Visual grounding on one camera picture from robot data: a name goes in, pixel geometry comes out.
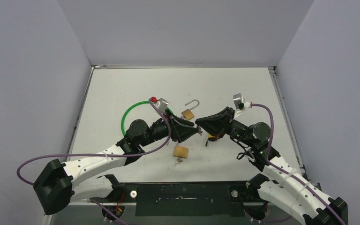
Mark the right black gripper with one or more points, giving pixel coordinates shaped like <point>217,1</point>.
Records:
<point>227,121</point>

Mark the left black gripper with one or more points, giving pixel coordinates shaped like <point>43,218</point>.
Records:
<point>177,131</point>

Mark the brass padlock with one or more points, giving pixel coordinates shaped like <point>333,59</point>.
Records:
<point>187,114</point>
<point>180,152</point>

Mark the green cable lock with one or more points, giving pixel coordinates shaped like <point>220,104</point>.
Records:
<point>138,110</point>

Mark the yellow black padlock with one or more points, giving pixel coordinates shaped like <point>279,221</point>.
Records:
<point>211,138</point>

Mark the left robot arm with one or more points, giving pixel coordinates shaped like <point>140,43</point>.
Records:
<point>60,183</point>

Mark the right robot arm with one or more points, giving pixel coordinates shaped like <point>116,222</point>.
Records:
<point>277,182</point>

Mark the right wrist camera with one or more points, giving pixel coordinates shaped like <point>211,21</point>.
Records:
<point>240,104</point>

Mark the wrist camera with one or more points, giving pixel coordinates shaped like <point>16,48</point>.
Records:
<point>240,104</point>
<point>160,103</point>

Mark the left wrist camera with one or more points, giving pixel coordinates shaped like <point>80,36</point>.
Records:
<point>160,103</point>

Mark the black base frame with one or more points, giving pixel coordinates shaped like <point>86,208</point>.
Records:
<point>191,199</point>

